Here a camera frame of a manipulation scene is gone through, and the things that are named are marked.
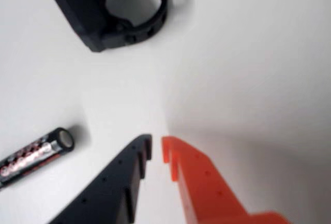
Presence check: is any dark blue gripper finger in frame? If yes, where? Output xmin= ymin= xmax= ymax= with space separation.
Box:
xmin=48 ymin=133 xmax=153 ymax=224

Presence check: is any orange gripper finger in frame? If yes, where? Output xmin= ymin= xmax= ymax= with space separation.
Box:
xmin=161 ymin=136 xmax=291 ymax=224

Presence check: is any black AAA battery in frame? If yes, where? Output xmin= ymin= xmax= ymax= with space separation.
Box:
xmin=0 ymin=127 xmax=76 ymax=190

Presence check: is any black plastic ring clamp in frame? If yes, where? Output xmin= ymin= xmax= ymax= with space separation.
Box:
xmin=49 ymin=0 xmax=169 ymax=53

